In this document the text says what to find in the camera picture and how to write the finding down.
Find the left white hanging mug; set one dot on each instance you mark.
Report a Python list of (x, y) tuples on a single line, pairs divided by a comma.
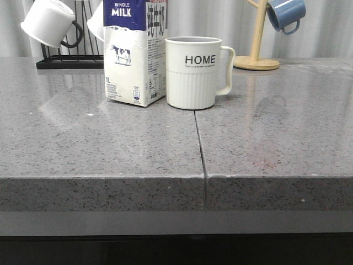
[(49, 22)]

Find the white hanging mug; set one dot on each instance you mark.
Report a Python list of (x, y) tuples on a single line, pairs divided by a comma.
[(49, 22), (95, 23)]

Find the cream HOME mug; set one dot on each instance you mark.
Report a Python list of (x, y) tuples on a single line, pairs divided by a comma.
[(192, 65)]

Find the black wire mug rack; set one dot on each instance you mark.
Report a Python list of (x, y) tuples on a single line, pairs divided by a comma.
[(88, 54)]

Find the blue hanging mug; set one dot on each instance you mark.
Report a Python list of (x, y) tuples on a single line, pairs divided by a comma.
[(285, 15)]

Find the wooden mug tree stand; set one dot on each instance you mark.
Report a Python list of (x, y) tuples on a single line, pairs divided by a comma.
[(253, 61)]

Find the right white hanging mug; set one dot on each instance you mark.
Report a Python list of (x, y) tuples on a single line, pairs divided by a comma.
[(95, 23)]

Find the white blue milk carton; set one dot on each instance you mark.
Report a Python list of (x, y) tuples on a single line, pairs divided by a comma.
[(134, 50)]

